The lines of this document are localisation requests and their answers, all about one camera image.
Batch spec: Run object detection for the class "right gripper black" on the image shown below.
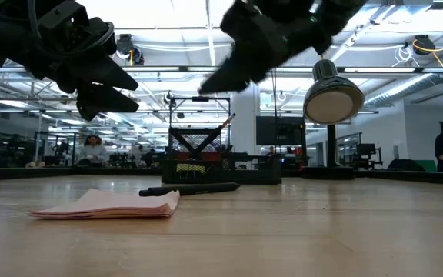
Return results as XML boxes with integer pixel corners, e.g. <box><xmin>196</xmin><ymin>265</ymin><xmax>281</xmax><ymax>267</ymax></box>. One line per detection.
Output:
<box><xmin>198</xmin><ymin>0</ymin><xmax>330</xmax><ymax>95</ymax></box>

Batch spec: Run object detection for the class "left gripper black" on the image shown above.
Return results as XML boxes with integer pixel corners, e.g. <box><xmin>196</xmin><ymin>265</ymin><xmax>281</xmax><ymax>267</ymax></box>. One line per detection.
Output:
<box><xmin>27</xmin><ymin>0</ymin><xmax>140</xmax><ymax>122</ymax></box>

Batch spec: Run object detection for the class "orange pencil with eraser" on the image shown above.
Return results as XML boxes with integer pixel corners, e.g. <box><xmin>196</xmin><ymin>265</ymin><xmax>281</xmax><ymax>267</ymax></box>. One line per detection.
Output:
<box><xmin>190</xmin><ymin>112</ymin><xmax>238</xmax><ymax>155</ymax></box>

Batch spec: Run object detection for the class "black pen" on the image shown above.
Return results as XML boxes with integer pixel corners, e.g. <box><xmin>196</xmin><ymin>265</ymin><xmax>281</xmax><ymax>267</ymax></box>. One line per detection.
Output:
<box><xmin>170</xmin><ymin>130</ymin><xmax>204</xmax><ymax>155</ymax></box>
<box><xmin>138</xmin><ymin>182</ymin><xmax>241</xmax><ymax>198</ymax></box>

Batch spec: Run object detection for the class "yellow-green eraser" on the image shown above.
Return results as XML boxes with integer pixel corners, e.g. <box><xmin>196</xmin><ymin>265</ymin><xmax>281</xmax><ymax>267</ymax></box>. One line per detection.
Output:
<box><xmin>175</xmin><ymin>163</ymin><xmax>206</xmax><ymax>175</ymax></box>

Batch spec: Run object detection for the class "pink sticky note pad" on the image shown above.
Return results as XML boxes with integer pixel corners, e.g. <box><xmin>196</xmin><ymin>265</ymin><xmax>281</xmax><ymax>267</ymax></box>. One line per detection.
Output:
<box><xmin>28</xmin><ymin>188</ymin><xmax>181</xmax><ymax>221</ymax></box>

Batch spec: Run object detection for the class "black mesh desk organizer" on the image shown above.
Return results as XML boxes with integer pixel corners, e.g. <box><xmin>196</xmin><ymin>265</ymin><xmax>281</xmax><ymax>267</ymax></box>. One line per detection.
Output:
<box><xmin>161</xmin><ymin>126</ymin><xmax>283</xmax><ymax>185</ymax></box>

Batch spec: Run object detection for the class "black monitor screen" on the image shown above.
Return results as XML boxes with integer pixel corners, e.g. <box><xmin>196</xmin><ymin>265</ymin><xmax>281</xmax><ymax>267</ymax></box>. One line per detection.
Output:
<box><xmin>255</xmin><ymin>115</ymin><xmax>307</xmax><ymax>147</ymax></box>

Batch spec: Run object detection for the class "black desk lamp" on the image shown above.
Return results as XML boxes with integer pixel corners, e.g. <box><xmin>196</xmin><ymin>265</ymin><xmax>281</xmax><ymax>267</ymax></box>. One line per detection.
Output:
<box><xmin>301</xmin><ymin>58</ymin><xmax>366</xmax><ymax>181</ymax></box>

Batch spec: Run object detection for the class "green panel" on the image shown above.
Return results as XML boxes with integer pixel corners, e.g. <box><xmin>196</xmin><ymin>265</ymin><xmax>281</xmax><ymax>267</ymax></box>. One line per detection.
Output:
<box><xmin>415</xmin><ymin>159</ymin><xmax>438</xmax><ymax>173</ymax></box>

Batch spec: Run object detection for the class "black background station frame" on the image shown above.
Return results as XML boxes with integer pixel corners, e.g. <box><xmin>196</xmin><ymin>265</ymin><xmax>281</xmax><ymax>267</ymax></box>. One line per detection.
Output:
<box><xmin>168</xmin><ymin>95</ymin><xmax>231</xmax><ymax>155</ymax></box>

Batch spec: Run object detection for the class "black ceiling cable reel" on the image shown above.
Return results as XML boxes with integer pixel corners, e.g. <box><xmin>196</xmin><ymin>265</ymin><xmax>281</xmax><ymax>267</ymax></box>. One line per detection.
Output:
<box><xmin>115</xmin><ymin>33</ymin><xmax>145</xmax><ymax>66</ymax></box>
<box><xmin>405</xmin><ymin>34</ymin><xmax>437</xmax><ymax>56</ymax></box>

